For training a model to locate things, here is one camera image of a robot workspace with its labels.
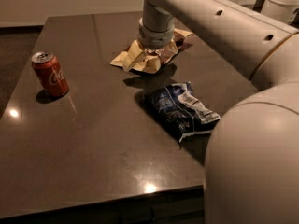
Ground blue chip bag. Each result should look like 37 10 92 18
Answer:
144 82 221 142

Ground brown and cream chip bag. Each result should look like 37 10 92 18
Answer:
110 29 192 74

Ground dark cabinet drawers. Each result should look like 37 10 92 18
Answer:
0 186 205 224

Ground white cylindrical container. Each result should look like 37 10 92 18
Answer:
261 0 299 24

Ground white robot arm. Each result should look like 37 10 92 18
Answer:
145 0 299 224

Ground red cola can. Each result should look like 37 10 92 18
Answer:
31 51 69 97

